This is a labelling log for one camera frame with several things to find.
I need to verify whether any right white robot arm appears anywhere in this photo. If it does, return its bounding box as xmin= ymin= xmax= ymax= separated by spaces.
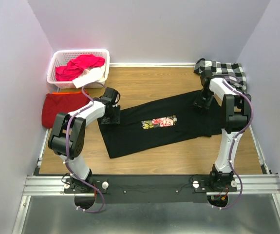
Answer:
xmin=194 ymin=75 xmax=254 ymax=192

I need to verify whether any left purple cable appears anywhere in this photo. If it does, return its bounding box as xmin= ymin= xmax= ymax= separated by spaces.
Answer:
xmin=65 ymin=82 xmax=106 ymax=214

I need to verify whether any folded dark red t-shirt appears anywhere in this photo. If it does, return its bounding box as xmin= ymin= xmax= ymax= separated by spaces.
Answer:
xmin=41 ymin=94 xmax=90 ymax=129

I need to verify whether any aluminium frame rail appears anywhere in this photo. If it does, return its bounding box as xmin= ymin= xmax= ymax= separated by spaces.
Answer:
xmin=13 ymin=124 xmax=280 ymax=234

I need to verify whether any folded orange garment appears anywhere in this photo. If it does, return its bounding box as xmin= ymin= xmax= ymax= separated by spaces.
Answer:
xmin=51 ymin=91 xmax=88 ymax=95

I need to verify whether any black floral print t-shirt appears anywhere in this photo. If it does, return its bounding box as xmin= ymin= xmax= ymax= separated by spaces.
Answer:
xmin=98 ymin=91 xmax=222 ymax=158

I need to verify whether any pink red garment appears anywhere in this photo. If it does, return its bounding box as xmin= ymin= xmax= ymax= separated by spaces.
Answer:
xmin=55 ymin=54 xmax=105 ymax=81

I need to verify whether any white garment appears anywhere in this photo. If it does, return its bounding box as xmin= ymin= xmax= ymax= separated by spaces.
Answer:
xmin=72 ymin=65 xmax=105 ymax=89

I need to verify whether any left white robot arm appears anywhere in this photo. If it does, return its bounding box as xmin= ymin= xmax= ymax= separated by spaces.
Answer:
xmin=48 ymin=87 xmax=121 ymax=193

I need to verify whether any white wall trim strip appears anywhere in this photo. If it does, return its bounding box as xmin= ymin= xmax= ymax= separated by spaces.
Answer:
xmin=110 ymin=62 xmax=195 ymax=68

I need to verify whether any black white checkered shirt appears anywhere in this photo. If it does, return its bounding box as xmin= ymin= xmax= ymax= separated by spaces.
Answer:
xmin=194 ymin=58 xmax=247 ymax=93

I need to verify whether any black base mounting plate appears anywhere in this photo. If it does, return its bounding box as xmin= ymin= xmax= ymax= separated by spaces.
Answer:
xmin=62 ymin=175 xmax=238 ymax=207

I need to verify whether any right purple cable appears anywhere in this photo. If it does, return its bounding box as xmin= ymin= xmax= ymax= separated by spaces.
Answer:
xmin=211 ymin=75 xmax=253 ymax=211

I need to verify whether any purple cable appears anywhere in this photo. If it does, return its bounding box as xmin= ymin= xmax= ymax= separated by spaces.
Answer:
xmin=65 ymin=82 xmax=106 ymax=214
xmin=211 ymin=75 xmax=253 ymax=211

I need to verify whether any white plastic laundry basket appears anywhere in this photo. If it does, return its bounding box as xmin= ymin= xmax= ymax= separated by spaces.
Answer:
xmin=47 ymin=49 xmax=110 ymax=89

